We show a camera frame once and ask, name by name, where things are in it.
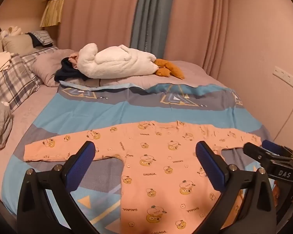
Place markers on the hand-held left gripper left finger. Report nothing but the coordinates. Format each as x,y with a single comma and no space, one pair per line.
80,165

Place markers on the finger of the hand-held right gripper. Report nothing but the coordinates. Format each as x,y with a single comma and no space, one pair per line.
256,152
271,146

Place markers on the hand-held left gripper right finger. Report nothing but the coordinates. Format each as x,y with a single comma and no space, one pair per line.
211,165

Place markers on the pink printed baby romper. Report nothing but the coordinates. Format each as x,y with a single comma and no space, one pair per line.
161,175

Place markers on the blue grey printed duvet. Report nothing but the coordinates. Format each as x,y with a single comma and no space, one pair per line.
88,112

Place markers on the pink bed sheet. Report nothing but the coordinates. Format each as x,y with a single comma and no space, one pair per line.
31,117

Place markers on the grey folded blanket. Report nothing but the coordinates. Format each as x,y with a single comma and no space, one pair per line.
0,121

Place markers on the dark navy garment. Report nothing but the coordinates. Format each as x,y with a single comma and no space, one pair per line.
68,72

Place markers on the greyish pink pillow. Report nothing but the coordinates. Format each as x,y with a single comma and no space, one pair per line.
46,65

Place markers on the white plush goose toy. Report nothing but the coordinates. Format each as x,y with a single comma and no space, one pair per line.
117,61

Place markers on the small dark cloth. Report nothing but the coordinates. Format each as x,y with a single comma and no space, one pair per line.
36,41

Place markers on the striped pillow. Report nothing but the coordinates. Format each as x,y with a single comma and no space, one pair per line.
45,37

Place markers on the beige pillow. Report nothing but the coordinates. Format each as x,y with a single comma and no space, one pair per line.
17,43

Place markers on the pink curtain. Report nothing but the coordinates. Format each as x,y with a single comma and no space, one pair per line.
100,12
197,24

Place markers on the yellow pleated fabric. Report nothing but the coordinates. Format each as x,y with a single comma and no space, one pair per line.
52,12

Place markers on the blue grey curtain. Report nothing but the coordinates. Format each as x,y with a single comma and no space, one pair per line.
151,17

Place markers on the white wall power strip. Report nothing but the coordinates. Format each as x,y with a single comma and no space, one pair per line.
287,76

